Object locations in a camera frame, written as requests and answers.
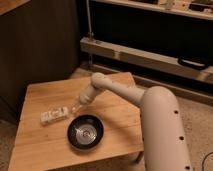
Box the clear plastic bottle white cap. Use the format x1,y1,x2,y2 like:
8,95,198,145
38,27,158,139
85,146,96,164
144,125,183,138
40,107,72,125

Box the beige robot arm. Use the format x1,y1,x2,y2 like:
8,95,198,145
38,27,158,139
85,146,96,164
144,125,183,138
78,72,192,171

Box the black ceramic bowl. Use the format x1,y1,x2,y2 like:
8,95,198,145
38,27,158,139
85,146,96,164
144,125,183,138
67,115,104,150

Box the light wooden table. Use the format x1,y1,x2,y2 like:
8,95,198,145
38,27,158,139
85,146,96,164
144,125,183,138
8,77,143,171

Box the long wooden shelf beam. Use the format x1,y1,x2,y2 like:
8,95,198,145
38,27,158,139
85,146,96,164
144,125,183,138
80,37,213,84

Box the metal pole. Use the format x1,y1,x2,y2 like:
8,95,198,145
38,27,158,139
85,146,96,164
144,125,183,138
86,0,94,40

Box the upper wooden shelf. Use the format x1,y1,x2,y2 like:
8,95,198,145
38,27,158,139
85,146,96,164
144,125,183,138
92,0,213,21

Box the black handle on shelf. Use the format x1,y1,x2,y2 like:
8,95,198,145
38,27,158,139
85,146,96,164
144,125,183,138
177,58,210,70

